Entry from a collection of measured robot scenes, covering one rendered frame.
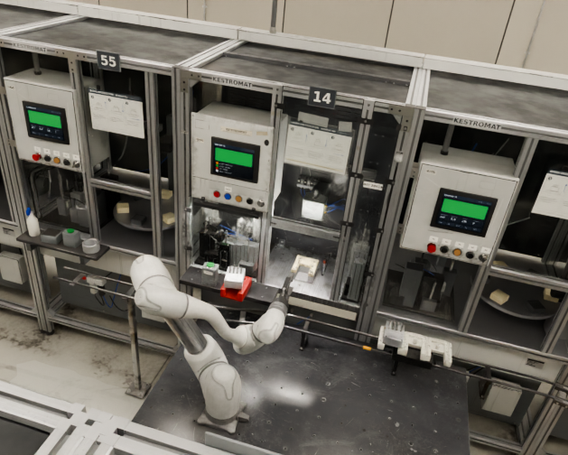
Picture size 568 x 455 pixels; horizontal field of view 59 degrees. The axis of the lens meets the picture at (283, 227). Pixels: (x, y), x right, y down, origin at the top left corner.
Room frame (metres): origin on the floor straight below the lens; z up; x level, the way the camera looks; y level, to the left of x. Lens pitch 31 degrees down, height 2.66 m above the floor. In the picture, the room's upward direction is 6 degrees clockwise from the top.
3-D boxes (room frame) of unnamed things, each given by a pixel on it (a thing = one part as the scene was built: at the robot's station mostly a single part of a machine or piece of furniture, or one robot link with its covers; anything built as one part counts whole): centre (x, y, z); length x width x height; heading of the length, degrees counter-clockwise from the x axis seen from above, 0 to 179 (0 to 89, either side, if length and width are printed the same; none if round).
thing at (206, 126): (2.42, 0.27, 1.60); 0.42 x 0.29 x 0.46; 78
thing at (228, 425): (1.55, 0.17, 0.71); 0.22 x 0.18 x 0.06; 78
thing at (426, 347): (1.94, -0.73, 0.84); 0.36 x 0.14 x 0.10; 78
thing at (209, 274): (2.23, 0.37, 0.97); 0.08 x 0.08 x 0.12; 78
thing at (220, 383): (1.56, 0.20, 0.85); 0.18 x 0.16 x 0.22; 30
